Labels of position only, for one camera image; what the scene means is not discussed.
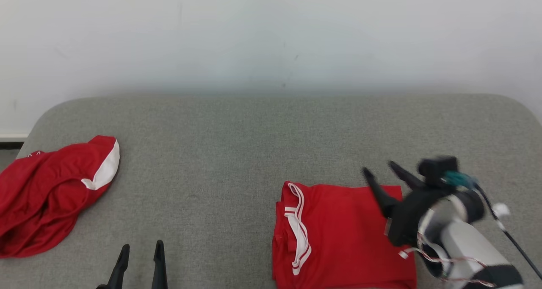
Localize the white wall baseboard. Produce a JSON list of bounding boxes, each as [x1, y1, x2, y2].
[[0, 133, 28, 150]]

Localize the red white jersey shirt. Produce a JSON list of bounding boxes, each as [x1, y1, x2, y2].
[[272, 181, 418, 289]]

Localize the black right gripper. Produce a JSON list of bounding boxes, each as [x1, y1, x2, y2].
[[362, 161, 450, 248]]

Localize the grey fabric sofa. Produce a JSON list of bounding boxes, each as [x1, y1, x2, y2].
[[0, 93, 542, 289]]

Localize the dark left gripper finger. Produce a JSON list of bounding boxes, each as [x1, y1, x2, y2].
[[152, 239, 168, 289], [108, 244, 130, 289]]

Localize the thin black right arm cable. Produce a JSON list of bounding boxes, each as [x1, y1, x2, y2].
[[473, 183, 542, 281]]

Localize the teal right camera connector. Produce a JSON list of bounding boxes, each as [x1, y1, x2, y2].
[[444, 170, 478, 190]]

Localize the thin red white wires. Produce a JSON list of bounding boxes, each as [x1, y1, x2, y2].
[[398, 232, 497, 288]]

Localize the white cable label tag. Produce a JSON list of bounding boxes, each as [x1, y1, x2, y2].
[[492, 203, 512, 231]]

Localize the red shorts with white stripe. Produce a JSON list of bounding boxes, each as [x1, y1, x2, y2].
[[0, 135, 121, 258]]

